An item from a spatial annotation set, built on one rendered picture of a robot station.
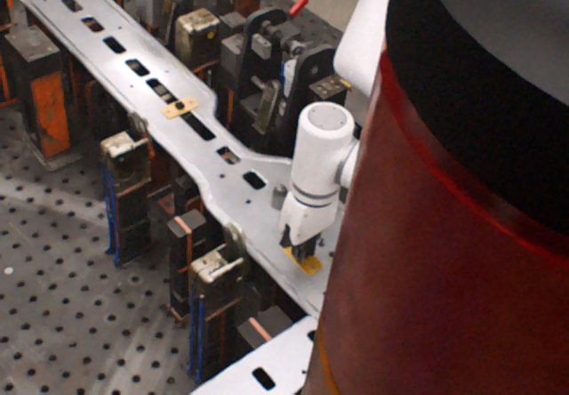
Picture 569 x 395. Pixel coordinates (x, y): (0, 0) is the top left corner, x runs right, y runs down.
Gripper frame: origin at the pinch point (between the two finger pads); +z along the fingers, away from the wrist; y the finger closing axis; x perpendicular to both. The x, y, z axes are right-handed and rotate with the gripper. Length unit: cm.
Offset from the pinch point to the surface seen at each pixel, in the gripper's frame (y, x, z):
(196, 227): 11.0, -17.7, 4.0
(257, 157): -9.2, -24.8, 2.5
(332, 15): -171, -157, 102
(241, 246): 11.7, -3.9, -4.6
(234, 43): -23, -51, -5
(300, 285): 4.5, 4.6, 2.9
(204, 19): -22, -62, -5
